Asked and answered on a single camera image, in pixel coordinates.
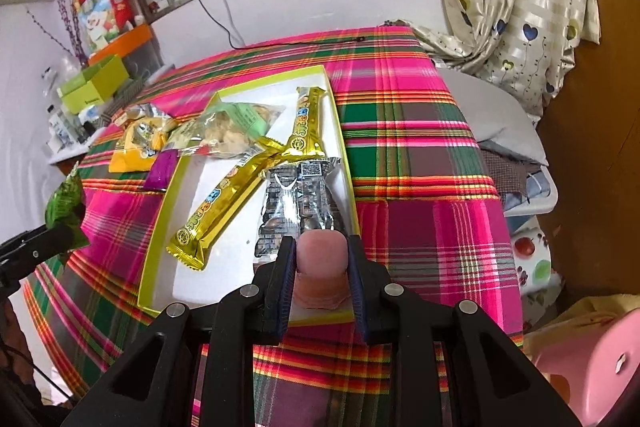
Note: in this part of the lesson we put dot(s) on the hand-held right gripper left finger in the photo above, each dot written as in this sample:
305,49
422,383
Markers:
286,297

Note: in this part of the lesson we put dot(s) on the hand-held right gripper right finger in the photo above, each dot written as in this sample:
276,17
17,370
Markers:
357,287

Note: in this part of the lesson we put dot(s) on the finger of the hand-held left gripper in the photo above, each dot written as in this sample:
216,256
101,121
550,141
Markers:
45,239

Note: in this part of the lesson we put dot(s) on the green snack packet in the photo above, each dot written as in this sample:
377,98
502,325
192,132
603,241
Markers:
65,207

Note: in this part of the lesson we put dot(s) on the pink jelly cup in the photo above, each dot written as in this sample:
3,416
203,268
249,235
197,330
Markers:
320,257

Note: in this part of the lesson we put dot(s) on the green cardboard box white inside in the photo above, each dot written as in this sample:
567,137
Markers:
235,257

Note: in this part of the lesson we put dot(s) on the silver snack packet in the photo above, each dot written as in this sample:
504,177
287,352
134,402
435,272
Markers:
295,197

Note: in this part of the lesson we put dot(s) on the gold snack bar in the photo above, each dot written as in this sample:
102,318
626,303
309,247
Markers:
220,207
305,122

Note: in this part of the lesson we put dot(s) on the yellow snack packet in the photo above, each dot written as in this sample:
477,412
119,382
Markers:
137,152

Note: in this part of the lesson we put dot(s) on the purple snack packet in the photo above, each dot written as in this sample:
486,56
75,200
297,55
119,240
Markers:
162,172

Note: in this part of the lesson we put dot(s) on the clear bag with green label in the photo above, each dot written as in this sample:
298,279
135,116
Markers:
230,127

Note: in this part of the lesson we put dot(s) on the green lidded box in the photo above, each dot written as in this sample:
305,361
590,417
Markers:
95,84

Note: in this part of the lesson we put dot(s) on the fruit print cloth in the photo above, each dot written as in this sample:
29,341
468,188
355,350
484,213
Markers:
535,267

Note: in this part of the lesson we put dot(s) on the orange storage bin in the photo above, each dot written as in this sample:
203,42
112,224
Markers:
125,42

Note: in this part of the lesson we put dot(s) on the grey pillow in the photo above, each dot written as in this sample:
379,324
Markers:
495,117

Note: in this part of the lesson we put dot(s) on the cartoon print box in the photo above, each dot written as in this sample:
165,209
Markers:
97,17

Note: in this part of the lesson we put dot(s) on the yellow cloth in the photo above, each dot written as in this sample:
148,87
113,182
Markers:
585,312

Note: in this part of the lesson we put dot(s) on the purple twigs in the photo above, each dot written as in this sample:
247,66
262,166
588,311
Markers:
72,12

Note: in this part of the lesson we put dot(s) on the pink stool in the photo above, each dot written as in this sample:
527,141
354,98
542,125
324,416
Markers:
590,367

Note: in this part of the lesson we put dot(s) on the wooden wardrobe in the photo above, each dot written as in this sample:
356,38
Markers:
600,182

